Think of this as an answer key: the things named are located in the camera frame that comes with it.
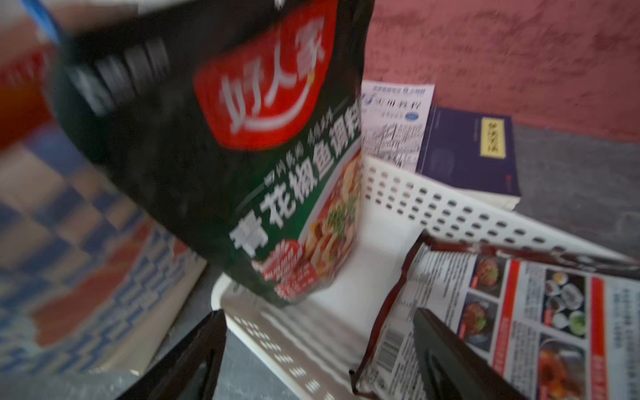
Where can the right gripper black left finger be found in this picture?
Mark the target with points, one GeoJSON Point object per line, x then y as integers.
{"type": "Point", "coordinates": [191, 369]}

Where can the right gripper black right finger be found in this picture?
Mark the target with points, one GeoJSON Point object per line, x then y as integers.
{"type": "Point", "coordinates": [451, 370]}

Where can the dark red condiment packet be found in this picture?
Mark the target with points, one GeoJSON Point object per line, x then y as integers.
{"type": "Point", "coordinates": [553, 325]}

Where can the white perforated plastic basket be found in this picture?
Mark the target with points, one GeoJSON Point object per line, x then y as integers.
{"type": "Point", "coordinates": [311, 346]}

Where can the blue checkered paper bag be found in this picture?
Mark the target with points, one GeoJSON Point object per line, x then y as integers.
{"type": "Point", "coordinates": [89, 282]}

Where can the black green condiment packet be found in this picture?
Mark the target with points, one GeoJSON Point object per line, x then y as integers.
{"type": "Point", "coordinates": [235, 124]}

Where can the dark blue book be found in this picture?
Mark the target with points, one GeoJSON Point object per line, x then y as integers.
{"type": "Point", "coordinates": [473, 152]}

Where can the white printed booklet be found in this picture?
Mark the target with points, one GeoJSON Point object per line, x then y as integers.
{"type": "Point", "coordinates": [394, 120]}

